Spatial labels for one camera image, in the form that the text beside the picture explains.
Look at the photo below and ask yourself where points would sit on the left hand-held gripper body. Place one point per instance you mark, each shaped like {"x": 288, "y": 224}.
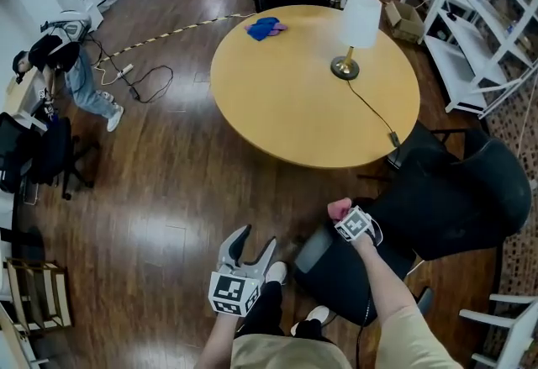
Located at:
{"x": 229, "y": 291}

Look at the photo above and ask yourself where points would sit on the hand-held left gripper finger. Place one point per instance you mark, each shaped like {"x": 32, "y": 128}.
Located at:
{"x": 229, "y": 251}
{"x": 264, "y": 264}

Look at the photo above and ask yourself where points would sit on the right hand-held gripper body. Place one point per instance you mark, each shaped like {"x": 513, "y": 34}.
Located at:
{"x": 353, "y": 224}

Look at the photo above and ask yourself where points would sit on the pink cloth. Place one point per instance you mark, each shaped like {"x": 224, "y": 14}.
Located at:
{"x": 338, "y": 209}

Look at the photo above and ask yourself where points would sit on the person's right forearm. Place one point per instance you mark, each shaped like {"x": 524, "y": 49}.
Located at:
{"x": 382, "y": 275}

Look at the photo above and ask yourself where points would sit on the person's left forearm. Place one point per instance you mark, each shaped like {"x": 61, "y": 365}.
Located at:
{"x": 218, "y": 338}

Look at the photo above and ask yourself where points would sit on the blue cloth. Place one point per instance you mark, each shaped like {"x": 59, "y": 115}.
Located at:
{"x": 262, "y": 29}

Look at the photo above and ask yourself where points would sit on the person's left white shoe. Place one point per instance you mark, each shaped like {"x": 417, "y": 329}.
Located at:
{"x": 276, "y": 272}

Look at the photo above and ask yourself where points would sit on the person's white shoe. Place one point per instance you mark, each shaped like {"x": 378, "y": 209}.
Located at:
{"x": 276, "y": 272}
{"x": 313, "y": 317}

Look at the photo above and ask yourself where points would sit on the person's black trousers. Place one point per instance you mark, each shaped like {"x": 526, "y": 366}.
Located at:
{"x": 265, "y": 308}

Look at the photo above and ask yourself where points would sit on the person's right white shoe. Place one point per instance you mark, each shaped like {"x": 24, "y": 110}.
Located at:
{"x": 313, "y": 317}

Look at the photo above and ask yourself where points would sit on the person's beige shirt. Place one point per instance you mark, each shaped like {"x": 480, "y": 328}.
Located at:
{"x": 294, "y": 354}

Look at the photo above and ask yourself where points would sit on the round wooden table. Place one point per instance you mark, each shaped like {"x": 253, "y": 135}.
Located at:
{"x": 302, "y": 107}

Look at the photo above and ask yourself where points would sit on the white metal shelf unit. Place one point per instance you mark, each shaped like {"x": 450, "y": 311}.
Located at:
{"x": 458, "y": 48}

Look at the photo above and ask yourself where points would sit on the white-shade brass table lamp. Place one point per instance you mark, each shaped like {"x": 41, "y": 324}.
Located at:
{"x": 359, "y": 18}

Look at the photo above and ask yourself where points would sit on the cardboard box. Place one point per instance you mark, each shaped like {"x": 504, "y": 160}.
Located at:
{"x": 403, "y": 22}

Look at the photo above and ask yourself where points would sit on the white power strip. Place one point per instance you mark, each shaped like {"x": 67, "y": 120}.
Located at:
{"x": 125, "y": 71}

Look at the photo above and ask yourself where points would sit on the light wooden desk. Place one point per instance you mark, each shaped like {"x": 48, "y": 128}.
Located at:
{"x": 23, "y": 94}

